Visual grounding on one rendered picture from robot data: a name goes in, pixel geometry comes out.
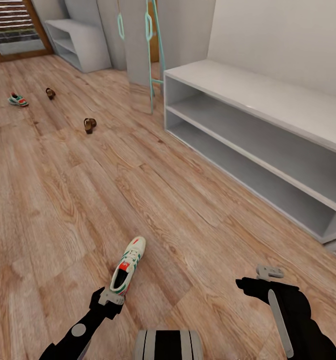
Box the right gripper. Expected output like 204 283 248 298
235 277 269 302

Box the robot trunk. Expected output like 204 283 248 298
132 330 204 360

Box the gym shoe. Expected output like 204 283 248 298
109 236 146 296
7 93 28 107

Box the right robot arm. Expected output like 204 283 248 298
235 264 336 360

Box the sandal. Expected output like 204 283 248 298
46 89 56 100
85 118 97 135

